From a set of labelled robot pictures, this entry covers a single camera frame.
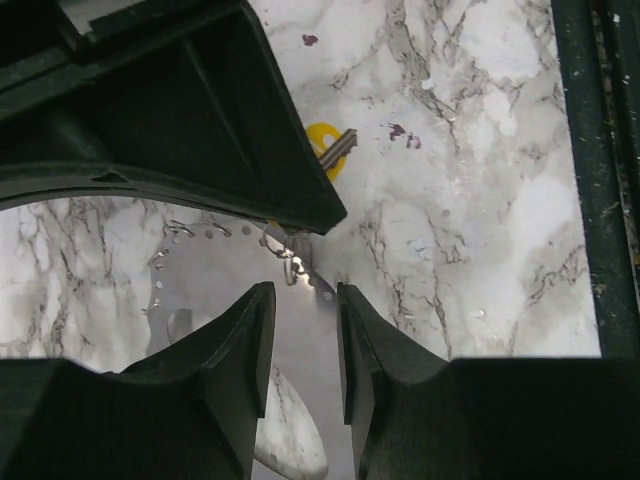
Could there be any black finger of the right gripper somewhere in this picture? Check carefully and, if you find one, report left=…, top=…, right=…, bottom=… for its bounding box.
left=1, top=1, right=346, bottom=234

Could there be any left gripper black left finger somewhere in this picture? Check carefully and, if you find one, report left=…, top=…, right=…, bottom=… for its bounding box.
left=1, top=282, right=276, bottom=479

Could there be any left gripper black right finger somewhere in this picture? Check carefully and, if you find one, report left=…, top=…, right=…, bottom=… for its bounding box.
left=337, top=284, right=639, bottom=479

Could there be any large metal key ring band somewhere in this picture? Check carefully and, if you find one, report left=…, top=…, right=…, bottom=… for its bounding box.
left=144, top=217, right=354, bottom=479

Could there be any yellow key tag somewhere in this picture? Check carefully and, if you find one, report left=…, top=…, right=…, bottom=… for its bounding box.
left=305, top=122, right=347, bottom=182

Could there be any small silver key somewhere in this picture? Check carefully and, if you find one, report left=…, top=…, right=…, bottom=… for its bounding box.
left=319, top=128, right=358, bottom=171

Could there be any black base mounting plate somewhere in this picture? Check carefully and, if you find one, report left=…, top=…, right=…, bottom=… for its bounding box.
left=551, top=1, right=639, bottom=358

